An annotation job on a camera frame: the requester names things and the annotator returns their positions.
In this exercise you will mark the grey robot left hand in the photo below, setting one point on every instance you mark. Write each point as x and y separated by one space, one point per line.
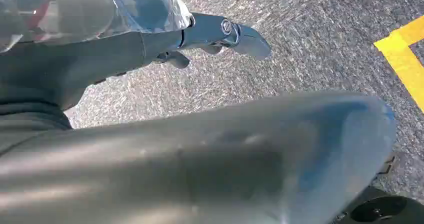
205 163

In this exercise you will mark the clear plastic film wrap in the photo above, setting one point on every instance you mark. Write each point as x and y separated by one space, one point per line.
82 14

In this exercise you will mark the ribbed grey left arm sleeve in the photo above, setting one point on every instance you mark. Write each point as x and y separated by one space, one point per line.
26 120

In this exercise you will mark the black robot foot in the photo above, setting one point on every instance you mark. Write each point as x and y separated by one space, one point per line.
397 212

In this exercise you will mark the yellow floor tape square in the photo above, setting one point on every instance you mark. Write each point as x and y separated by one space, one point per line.
400 57

